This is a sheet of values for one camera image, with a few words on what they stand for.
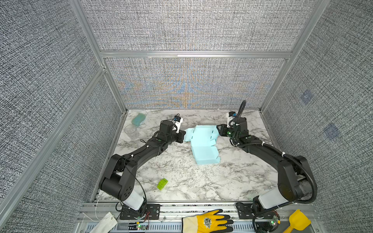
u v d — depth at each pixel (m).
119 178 0.45
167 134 0.69
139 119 1.13
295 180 0.44
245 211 0.73
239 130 0.68
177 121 0.77
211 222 0.68
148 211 0.73
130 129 1.03
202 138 0.95
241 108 0.71
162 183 0.80
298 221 0.71
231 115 0.79
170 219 0.72
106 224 0.69
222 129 0.78
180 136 0.78
